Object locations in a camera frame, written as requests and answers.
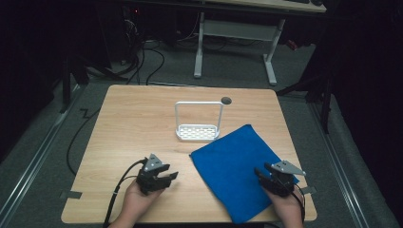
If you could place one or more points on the white rack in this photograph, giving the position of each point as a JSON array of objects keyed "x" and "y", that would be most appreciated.
[{"x": 198, "y": 132}]

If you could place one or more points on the person's right hand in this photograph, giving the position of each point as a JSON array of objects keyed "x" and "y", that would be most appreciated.
[{"x": 288, "y": 210}]

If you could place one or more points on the grey tape piece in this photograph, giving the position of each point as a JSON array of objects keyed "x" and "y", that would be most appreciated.
[
  {"x": 71, "y": 194},
  {"x": 310, "y": 190}
]

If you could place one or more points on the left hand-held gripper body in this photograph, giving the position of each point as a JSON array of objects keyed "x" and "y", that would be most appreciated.
[{"x": 149, "y": 180}]

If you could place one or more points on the blue cloth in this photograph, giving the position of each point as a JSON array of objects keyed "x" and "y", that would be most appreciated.
[{"x": 228, "y": 171}]

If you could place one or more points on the white-legged desk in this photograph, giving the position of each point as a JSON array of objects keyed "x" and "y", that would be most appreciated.
[{"x": 240, "y": 30}]

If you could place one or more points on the grey round table grommet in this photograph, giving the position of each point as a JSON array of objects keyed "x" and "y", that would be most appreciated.
[{"x": 226, "y": 100}]

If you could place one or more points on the dark stand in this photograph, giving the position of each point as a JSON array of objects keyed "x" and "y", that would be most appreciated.
[
  {"x": 66, "y": 88},
  {"x": 326, "y": 107}
]

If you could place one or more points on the person's left hand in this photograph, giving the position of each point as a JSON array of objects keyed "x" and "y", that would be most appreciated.
[{"x": 136, "y": 202}]

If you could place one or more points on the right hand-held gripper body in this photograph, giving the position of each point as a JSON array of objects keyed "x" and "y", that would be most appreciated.
[{"x": 280, "y": 182}]

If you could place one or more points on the metal floor rail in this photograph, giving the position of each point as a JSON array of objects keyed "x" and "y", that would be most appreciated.
[
  {"x": 31, "y": 167},
  {"x": 337, "y": 164}
]

